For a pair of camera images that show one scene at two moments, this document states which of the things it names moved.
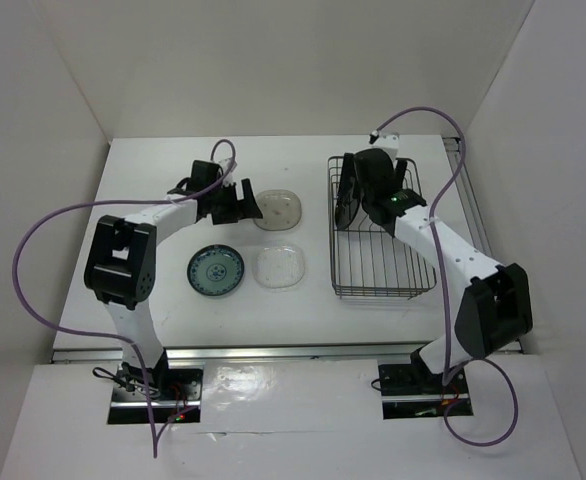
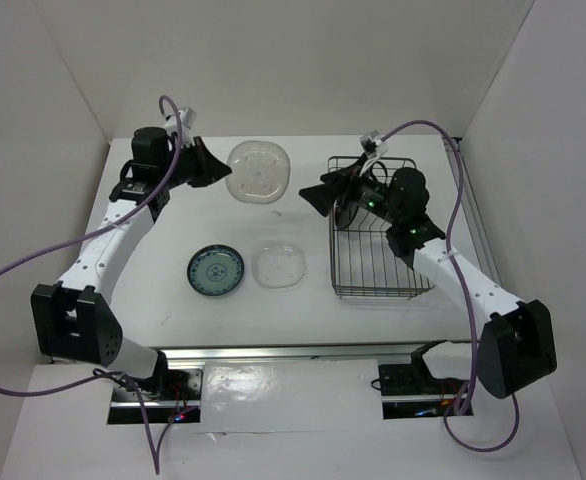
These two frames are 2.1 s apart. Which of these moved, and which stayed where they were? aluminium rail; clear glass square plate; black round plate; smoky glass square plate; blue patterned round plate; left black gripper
Moved: smoky glass square plate; left black gripper
Stayed: blue patterned round plate; black round plate; clear glass square plate; aluminium rail
